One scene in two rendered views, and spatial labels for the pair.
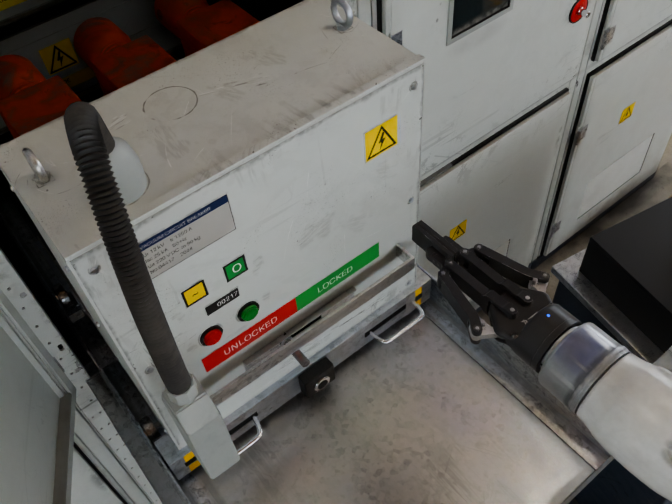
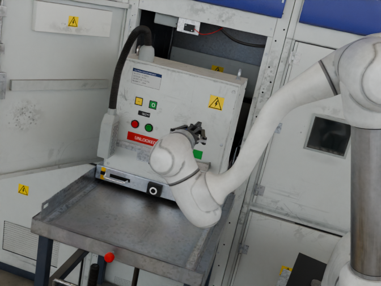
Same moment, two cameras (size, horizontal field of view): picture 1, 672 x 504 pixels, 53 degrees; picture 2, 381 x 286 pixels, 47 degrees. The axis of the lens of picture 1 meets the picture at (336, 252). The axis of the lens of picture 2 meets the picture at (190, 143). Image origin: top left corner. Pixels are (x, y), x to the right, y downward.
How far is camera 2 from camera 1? 130 cm
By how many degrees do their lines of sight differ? 48
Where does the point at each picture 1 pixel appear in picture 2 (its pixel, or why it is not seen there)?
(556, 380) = not seen: hidden behind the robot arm
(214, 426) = (108, 128)
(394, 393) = (168, 215)
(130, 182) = (145, 54)
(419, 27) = (291, 128)
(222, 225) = (156, 84)
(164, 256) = (138, 78)
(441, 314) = not seen: hidden behind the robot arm
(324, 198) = (189, 107)
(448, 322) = not seen: hidden behind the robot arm
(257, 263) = (159, 110)
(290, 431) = (131, 197)
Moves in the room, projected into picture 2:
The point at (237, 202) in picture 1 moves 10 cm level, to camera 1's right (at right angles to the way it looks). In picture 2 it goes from (163, 80) to (180, 88)
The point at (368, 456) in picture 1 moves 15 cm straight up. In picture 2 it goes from (137, 213) to (143, 178)
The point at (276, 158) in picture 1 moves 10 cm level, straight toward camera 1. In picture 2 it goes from (180, 76) to (161, 76)
